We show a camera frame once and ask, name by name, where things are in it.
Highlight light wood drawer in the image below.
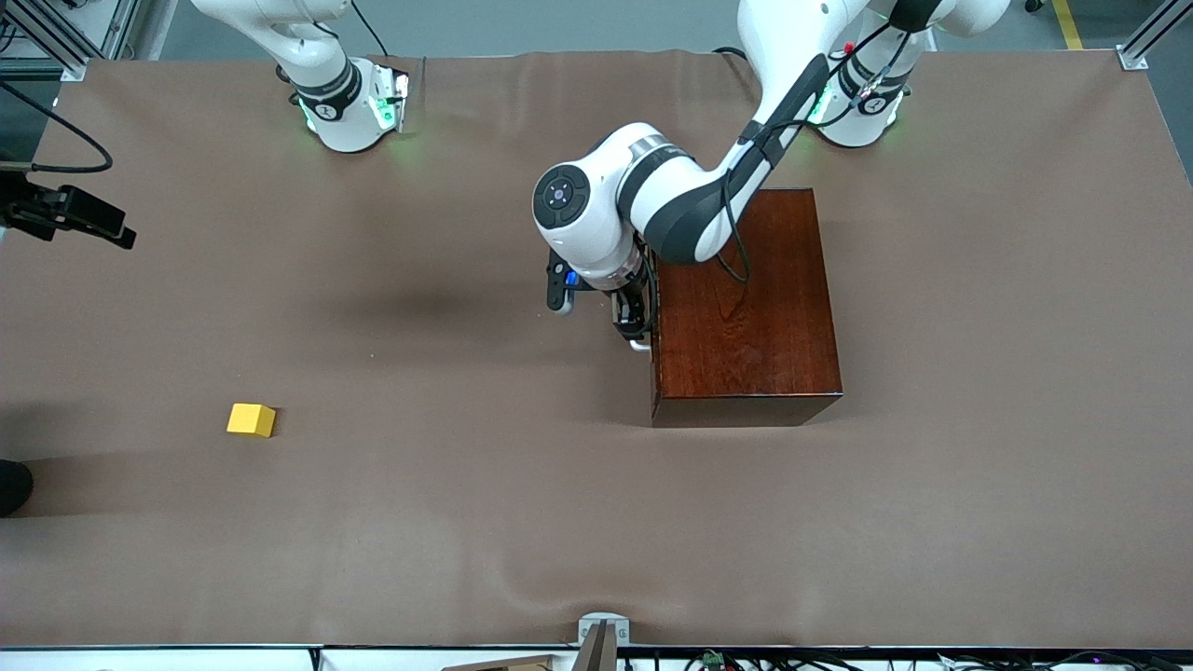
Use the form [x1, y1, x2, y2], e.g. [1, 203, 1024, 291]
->
[629, 280, 661, 411]

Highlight yellow block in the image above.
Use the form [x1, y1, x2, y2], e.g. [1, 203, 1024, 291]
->
[226, 403, 278, 439]

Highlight dark red wooden cabinet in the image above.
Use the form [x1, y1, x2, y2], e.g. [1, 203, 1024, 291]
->
[650, 186, 844, 430]

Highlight black shoe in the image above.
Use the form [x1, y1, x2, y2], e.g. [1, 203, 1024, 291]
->
[0, 459, 34, 518]

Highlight brown table mat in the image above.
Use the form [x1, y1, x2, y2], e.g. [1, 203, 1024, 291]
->
[0, 48, 1193, 649]

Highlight light wooden board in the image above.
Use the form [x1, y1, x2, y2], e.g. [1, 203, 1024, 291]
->
[440, 654, 560, 671]

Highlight yellow floor tape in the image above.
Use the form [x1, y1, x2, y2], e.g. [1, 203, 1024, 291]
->
[1051, 0, 1087, 52]

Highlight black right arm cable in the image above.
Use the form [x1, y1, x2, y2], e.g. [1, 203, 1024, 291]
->
[0, 82, 115, 175]

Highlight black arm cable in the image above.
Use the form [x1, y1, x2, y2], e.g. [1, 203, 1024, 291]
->
[713, 19, 919, 285]
[0, 82, 115, 175]

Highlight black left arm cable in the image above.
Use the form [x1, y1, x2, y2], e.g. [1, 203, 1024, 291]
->
[713, 19, 919, 285]

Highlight aluminium frame structure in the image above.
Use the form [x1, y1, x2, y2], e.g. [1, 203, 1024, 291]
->
[0, 0, 141, 83]

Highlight black right base cable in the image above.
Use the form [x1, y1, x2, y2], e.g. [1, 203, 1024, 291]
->
[350, 0, 385, 59]

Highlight aluminium profile post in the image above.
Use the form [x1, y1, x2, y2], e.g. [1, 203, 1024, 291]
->
[1117, 0, 1193, 72]

